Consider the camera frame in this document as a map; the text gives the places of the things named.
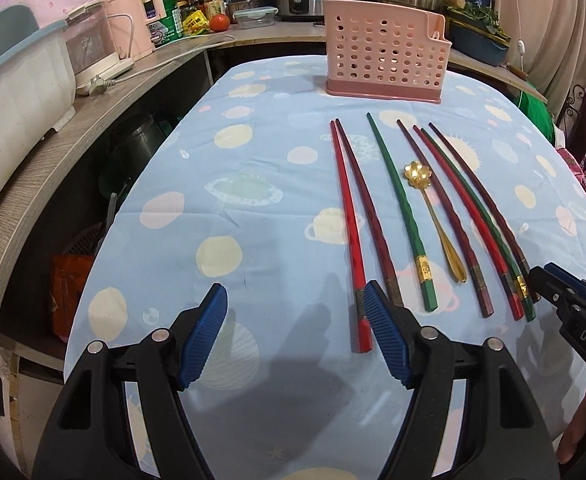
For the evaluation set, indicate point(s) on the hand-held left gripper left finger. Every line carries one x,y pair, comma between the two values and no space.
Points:
204,340

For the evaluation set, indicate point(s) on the blue bowl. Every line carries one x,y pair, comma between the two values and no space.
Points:
478,50

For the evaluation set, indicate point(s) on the green chopstick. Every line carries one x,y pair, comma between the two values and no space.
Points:
398,200
529,312

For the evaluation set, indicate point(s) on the beige curtain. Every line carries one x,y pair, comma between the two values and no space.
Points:
553,10

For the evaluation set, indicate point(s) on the green leafy vegetables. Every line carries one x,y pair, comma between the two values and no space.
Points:
478,17

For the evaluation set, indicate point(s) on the yellow snack packet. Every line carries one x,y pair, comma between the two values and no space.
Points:
194,23

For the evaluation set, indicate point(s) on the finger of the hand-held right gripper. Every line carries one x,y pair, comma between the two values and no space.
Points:
575,282
550,287

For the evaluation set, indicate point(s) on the gold flower spoon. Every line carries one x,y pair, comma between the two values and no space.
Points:
418,174

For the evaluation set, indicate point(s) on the orange bag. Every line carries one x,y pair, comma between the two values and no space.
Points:
70,300

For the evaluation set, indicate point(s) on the green can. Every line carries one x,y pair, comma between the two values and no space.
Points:
167,27

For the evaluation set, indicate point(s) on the yellow pump bottle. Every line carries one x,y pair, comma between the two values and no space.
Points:
214,5

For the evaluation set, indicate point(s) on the white blender jug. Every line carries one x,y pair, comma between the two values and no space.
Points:
95,45

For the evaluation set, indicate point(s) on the light blue plastic basin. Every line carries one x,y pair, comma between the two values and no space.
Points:
18,90

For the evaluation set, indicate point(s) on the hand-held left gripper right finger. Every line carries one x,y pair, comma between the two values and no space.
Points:
388,340

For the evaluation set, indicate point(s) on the pink electric kettle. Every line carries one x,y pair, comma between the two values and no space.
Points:
133,15

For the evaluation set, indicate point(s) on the pink perforated utensil basket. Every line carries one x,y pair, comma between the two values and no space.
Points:
383,45

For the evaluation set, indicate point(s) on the red chopstick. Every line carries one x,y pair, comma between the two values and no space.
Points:
349,230
515,310

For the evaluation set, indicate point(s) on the person's right hand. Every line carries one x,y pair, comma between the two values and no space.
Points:
583,425

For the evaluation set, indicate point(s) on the green plastic bag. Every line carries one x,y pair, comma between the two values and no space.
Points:
538,110

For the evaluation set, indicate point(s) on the clear plastic food container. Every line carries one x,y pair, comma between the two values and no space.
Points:
254,18

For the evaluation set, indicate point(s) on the white power plug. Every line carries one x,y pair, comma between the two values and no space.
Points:
99,85

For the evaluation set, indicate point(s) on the blue planet print tablecloth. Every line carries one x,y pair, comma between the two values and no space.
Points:
253,170

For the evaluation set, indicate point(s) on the dark maroon chopstick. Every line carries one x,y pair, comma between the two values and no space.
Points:
368,210
483,300
503,222

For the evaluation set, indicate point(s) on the dark metal pot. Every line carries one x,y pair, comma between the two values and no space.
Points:
138,140

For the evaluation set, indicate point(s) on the red tomato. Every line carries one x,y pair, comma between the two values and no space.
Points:
219,22

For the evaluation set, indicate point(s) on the small lidded steel pot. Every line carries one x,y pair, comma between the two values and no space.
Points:
245,5

